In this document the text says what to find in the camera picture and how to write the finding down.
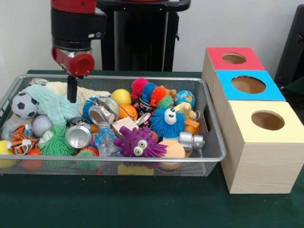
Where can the blue fuzzy monster toy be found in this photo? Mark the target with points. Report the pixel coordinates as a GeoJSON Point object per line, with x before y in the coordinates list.
{"type": "Point", "coordinates": [167, 122]}

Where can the purple spiky ball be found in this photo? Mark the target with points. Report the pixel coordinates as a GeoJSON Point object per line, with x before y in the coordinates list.
{"type": "Point", "coordinates": [140, 142]}

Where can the yellow ball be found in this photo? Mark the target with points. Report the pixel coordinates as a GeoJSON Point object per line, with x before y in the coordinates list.
{"type": "Point", "coordinates": [121, 97]}

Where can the black and white soccer ball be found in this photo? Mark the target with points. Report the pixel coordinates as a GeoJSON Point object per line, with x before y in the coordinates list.
{"type": "Point", "coordinates": [24, 105]}

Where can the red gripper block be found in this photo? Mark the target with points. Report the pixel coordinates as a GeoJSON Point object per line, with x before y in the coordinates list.
{"type": "Point", "coordinates": [76, 62]}

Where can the orange tiger plush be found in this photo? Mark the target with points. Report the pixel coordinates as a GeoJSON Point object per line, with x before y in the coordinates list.
{"type": "Point", "coordinates": [19, 141]}

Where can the mint green knit cloth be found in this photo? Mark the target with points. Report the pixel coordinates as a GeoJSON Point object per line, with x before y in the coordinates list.
{"type": "Point", "coordinates": [53, 109]}

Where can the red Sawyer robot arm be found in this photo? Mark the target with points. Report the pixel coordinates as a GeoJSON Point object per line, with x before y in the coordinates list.
{"type": "Point", "coordinates": [73, 23]}

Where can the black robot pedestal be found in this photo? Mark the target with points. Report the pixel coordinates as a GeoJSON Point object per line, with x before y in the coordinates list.
{"type": "Point", "coordinates": [142, 38]}

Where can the dark green tablecloth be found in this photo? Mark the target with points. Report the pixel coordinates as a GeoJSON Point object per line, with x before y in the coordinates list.
{"type": "Point", "coordinates": [142, 204]}

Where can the wooden three-hole box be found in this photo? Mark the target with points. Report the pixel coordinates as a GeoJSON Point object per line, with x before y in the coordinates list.
{"type": "Point", "coordinates": [261, 161]}

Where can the yellow cheese wedge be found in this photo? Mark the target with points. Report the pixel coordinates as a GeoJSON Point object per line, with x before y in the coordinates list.
{"type": "Point", "coordinates": [135, 170]}

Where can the clear mesh bin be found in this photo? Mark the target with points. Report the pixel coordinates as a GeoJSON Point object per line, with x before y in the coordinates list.
{"type": "Point", "coordinates": [214, 142]}

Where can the black chair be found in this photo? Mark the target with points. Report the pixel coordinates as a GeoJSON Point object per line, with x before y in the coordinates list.
{"type": "Point", "coordinates": [294, 57]}

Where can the cream knit cloth roll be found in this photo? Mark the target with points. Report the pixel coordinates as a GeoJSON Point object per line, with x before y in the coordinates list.
{"type": "Point", "coordinates": [88, 92]}

